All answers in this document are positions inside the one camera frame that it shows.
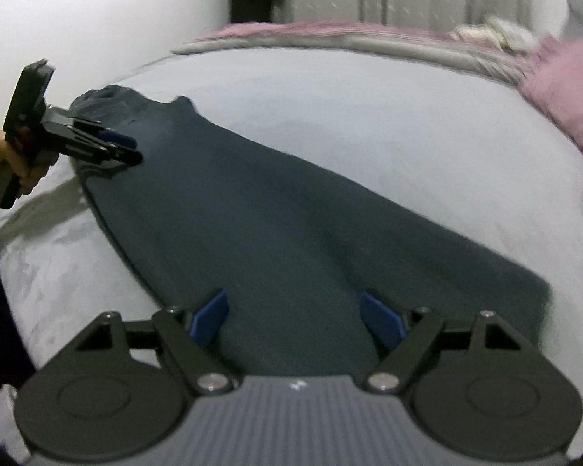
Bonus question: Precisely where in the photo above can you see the dark blue denim jeans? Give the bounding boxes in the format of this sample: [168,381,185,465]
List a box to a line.
[70,85,552,379]

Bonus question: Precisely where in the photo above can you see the white-green crumpled cloth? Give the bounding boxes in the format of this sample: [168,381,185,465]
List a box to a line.
[483,14,541,52]

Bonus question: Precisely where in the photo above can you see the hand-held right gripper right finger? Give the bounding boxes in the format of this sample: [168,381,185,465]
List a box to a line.
[360,291,523,395]

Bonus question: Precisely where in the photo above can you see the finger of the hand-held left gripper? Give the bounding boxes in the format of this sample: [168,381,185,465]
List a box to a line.
[75,116,138,152]
[63,126,144,168]

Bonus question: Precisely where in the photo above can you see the pink pillow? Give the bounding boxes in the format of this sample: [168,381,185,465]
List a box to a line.
[517,34,583,180]

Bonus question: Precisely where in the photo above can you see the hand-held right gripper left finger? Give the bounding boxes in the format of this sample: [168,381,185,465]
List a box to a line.
[75,289,236,394]

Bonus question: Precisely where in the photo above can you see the pink and grey quilt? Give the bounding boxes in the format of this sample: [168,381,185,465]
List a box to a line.
[172,19,530,88]

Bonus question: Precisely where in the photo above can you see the white plush toy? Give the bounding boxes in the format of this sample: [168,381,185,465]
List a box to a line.
[449,22,503,45]

